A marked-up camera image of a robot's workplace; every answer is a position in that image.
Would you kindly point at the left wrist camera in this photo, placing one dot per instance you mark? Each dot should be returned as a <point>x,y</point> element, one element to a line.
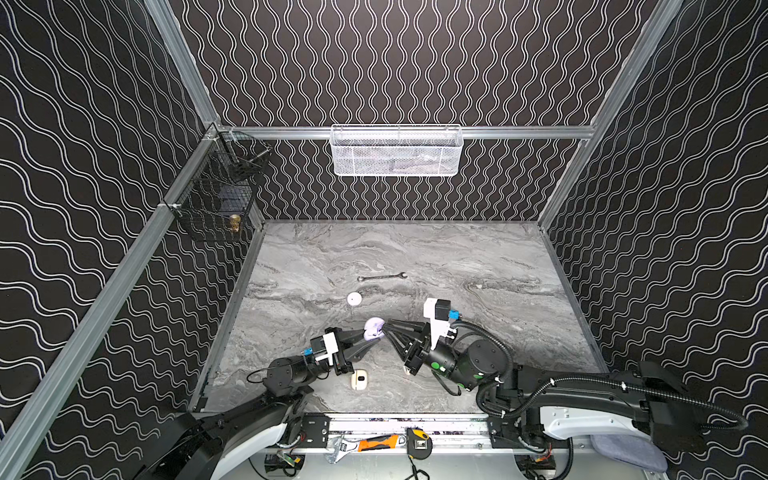
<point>324,349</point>

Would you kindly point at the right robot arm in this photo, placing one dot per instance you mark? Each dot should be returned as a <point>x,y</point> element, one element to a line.
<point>536,405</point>

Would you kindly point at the brass padlock in basket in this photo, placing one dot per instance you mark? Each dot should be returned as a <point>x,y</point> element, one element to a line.
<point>235,223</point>

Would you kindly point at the grey cloth pad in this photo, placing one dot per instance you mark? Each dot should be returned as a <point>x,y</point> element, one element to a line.
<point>631,450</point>

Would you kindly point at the white wire mesh basket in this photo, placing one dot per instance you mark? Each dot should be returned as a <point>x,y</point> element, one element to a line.
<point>389,150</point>

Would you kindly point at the purple earbud charging case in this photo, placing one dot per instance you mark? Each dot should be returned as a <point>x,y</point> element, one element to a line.
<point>373,328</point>

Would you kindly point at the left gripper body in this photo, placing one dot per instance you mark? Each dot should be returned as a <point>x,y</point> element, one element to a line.
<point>343,351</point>

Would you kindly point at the black yellow tape measure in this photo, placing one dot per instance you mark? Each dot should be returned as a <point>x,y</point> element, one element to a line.
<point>419,444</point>

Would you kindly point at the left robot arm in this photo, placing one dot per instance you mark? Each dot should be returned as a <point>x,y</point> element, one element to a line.
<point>211,445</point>

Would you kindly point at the orange adjustable wrench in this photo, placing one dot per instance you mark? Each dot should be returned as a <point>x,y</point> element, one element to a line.
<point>342,446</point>

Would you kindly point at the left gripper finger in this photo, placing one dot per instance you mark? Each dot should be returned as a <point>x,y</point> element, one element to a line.
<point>354,345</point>
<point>342,365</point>

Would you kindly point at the silver combination wrench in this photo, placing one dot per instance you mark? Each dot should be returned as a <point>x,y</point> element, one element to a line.
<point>400,275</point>

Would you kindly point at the black wire basket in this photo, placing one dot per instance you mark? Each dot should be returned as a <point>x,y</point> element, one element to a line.
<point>227,182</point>

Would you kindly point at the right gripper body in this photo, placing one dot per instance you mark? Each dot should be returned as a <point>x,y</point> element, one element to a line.
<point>414,349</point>

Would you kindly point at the white earbud charging case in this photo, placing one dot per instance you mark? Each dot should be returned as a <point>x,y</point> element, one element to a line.
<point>354,299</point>

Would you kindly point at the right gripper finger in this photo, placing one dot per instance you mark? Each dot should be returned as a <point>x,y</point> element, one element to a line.
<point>410,329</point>
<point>411,349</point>

